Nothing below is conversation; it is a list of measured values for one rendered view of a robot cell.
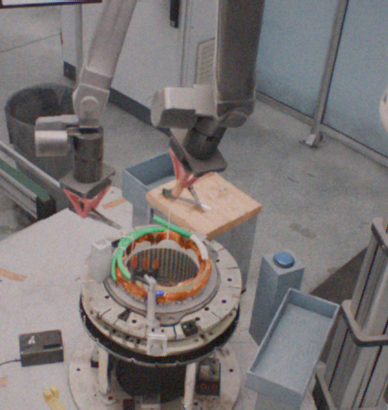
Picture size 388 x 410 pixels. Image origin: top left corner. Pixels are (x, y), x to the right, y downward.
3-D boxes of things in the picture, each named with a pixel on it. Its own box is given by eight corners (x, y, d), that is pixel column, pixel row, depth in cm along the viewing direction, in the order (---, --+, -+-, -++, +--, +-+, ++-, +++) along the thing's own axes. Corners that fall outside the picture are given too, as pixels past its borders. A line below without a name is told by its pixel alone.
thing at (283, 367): (278, 481, 141) (303, 393, 124) (229, 460, 144) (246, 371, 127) (314, 393, 159) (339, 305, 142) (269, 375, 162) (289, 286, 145)
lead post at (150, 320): (151, 330, 129) (154, 285, 121) (144, 321, 130) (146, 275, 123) (159, 327, 129) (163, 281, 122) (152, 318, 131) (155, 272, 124)
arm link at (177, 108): (252, 116, 104) (244, 64, 106) (178, 110, 99) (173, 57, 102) (220, 147, 114) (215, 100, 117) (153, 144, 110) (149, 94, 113)
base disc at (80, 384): (35, 360, 159) (35, 357, 159) (167, 288, 181) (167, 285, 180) (140, 482, 137) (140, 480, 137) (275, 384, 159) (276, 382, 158)
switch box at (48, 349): (19, 347, 163) (17, 330, 160) (61, 341, 166) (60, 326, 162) (21, 367, 159) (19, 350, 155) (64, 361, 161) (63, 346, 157)
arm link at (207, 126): (242, 113, 109) (233, 87, 113) (200, 109, 107) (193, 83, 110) (227, 142, 115) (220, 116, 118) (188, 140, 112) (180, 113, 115)
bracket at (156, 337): (146, 347, 132) (147, 328, 129) (166, 348, 132) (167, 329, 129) (146, 354, 130) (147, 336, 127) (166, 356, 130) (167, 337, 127)
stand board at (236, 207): (145, 199, 169) (145, 191, 167) (204, 173, 179) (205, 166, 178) (201, 243, 157) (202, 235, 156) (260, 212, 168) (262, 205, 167)
